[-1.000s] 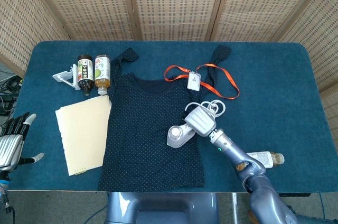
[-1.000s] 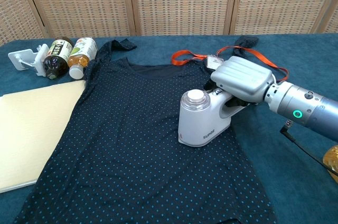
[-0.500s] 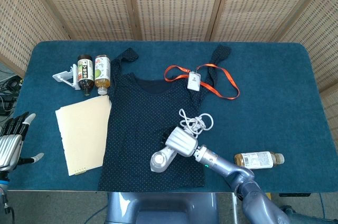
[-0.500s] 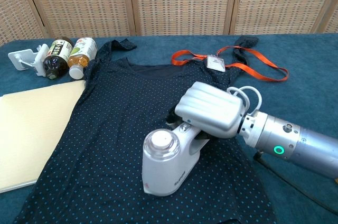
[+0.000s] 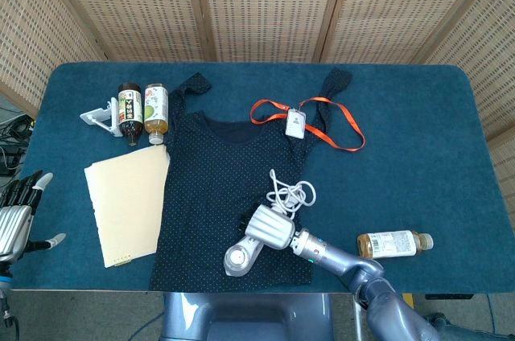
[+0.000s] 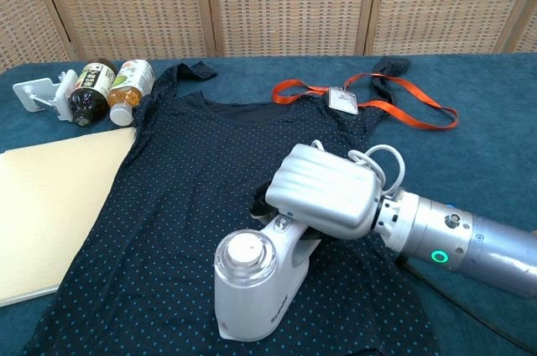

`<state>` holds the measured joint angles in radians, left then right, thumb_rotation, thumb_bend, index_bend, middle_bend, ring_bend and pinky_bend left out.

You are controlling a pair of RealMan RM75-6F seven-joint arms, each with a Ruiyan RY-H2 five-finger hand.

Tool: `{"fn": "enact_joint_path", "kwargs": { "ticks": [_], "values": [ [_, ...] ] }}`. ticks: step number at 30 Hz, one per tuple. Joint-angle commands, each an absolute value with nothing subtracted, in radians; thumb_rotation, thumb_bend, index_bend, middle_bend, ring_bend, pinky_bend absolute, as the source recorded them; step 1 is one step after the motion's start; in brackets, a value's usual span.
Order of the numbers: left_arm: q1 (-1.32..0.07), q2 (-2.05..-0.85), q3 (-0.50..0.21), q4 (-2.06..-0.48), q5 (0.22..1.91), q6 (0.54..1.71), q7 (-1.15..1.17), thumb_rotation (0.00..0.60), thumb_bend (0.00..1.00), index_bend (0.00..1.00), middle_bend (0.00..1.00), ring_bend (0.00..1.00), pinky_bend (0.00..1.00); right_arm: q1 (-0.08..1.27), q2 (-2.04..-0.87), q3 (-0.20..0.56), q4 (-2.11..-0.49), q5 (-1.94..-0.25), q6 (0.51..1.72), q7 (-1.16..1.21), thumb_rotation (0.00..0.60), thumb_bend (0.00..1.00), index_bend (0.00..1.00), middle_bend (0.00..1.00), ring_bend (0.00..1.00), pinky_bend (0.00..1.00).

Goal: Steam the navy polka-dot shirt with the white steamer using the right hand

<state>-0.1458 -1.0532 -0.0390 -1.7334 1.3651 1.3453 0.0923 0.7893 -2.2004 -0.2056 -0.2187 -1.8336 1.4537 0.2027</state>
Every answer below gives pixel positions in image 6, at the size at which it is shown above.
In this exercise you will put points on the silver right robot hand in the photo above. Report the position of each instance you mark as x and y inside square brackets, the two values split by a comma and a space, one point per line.
[327, 192]

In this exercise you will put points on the white handheld garment steamer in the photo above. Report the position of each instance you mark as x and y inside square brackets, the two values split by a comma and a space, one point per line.
[251, 289]

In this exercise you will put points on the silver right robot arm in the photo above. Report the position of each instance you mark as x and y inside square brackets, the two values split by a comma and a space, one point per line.
[461, 238]

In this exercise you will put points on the navy polka dot shirt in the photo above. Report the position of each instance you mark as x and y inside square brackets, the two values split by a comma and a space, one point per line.
[168, 205]

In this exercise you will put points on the clear ID badge holder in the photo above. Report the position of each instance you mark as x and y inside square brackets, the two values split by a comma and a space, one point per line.
[343, 101]

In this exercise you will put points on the woven folding screen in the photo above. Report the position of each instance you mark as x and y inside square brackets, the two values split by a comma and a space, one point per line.
[289, 3]

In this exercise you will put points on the amber tea bottle green label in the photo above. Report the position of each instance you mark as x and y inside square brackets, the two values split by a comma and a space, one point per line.
[128, 87]

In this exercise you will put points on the dark tea bottle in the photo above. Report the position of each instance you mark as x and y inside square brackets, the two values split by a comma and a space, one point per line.
[90, 91]

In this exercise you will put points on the cream folder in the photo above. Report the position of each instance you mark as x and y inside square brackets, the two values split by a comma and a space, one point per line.
[54, 196]

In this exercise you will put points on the white plastic bracket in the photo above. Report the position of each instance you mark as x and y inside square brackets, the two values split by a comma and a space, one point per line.
[35, 93]

